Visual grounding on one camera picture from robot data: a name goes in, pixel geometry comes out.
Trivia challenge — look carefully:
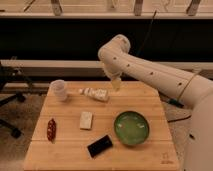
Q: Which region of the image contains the white ceramic cup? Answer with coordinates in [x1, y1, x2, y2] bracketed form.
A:
[50, 80, 68, 101]

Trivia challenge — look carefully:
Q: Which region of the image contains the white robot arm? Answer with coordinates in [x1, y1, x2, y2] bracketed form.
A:
[98, 34, 213, 171]

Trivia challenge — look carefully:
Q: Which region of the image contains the white plastic bottle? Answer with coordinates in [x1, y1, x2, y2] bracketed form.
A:
[79, 88, 109, 102]

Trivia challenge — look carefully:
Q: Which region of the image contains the white rectangular block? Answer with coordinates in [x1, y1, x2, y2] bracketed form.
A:
[80, 112, 93, 130]

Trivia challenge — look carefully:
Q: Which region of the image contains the black rectangular phone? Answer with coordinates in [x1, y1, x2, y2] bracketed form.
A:
[87, 135, 113, 158]

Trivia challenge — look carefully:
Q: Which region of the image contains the red patterned oval object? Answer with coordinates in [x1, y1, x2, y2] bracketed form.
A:
[47, 119, 56, 142]

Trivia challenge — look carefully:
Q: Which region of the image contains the black office chair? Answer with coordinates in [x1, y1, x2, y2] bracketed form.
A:
[0, 63, 26, 139]

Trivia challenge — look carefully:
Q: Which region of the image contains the black hanging cable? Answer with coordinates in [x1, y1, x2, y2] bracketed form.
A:
[135, 9, 157, 58]

